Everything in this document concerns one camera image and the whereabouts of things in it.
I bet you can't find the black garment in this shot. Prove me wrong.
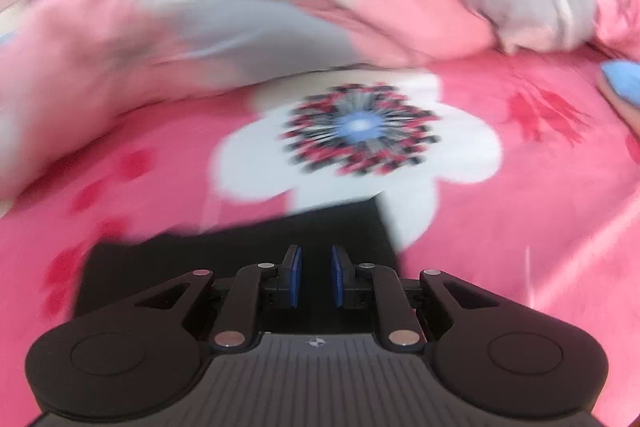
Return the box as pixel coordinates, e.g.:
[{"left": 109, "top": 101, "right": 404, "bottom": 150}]
[{"left": 72, "top": 198, "right": 399, "bottom": 317}]

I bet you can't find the pink grey floral quilt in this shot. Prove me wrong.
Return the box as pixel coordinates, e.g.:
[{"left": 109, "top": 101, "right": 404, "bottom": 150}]
[{"left": 1, "top": 0, "right": 639, "bottom": 199}]

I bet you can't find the pink floral bed sheet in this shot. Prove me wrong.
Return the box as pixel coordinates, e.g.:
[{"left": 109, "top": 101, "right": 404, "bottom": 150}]
[{"left": 1, "top": 50, "right": 639, "bottom": 426}]

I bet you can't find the folded blue garment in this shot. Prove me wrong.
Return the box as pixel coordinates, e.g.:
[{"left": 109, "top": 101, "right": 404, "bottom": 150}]
[{"left": 601, "top": 60, "right": 640, "bottom": 107}]

